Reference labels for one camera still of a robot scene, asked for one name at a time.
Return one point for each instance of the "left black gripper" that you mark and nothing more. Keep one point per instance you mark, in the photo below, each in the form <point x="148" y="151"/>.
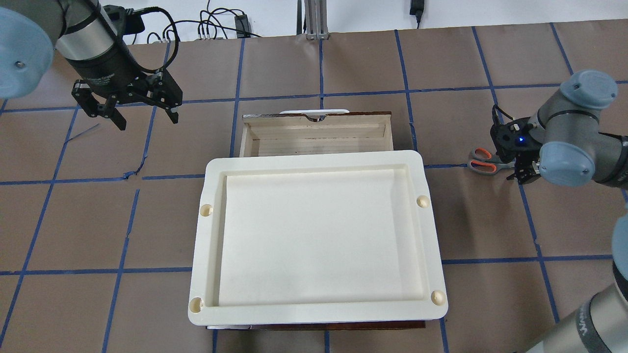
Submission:
<point x="101" y="69"/>

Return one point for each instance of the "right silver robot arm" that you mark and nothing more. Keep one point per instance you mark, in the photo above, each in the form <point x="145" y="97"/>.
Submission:
<point x="561" y="143"/>

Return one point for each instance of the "aluminium frame post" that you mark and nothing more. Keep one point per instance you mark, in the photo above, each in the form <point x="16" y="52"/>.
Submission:
<point x="312" y="19"/>

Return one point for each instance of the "grey orange scissors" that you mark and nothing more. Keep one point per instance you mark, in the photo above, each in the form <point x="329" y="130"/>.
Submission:
<point x="483" y="162"/>

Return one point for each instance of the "black power adapter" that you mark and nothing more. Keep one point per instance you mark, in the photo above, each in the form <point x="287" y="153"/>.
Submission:
<point x="242" y="26"/>

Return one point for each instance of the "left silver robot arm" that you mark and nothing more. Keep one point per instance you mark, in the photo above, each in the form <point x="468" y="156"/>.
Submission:
<point x="90" y="37"/>

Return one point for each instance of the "white drawer handle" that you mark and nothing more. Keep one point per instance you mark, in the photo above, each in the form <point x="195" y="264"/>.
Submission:
<point x="316" y="112"/>

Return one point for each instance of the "light wooden drawer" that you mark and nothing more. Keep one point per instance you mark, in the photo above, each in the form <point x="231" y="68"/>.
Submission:
<point x="287" y="134"/>

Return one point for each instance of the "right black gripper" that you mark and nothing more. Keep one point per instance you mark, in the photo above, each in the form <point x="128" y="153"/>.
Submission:
<point x="526" y="169"/>

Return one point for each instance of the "white plastic tray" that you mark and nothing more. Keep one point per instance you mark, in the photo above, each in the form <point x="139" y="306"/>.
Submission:
<point x="316" y="237"/>

